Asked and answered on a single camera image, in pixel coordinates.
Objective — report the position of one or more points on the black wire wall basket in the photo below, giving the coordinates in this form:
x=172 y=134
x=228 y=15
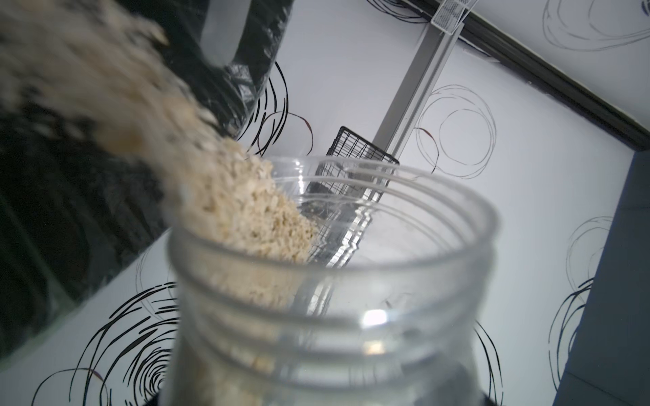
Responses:
x=344 y=202

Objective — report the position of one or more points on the aluminium wall rail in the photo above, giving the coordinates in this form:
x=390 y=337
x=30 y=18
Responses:
x=419 y=81

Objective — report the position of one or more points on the white wire wall shelf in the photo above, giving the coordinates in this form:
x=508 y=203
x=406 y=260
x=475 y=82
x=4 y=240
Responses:
x=451 y=14

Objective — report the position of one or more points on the oatmeal jar clear plastic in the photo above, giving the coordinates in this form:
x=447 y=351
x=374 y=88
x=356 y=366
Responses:
x=394 y=332

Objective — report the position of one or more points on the poured oatmeal flakes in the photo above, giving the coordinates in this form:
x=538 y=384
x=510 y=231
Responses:
x=95 y=60

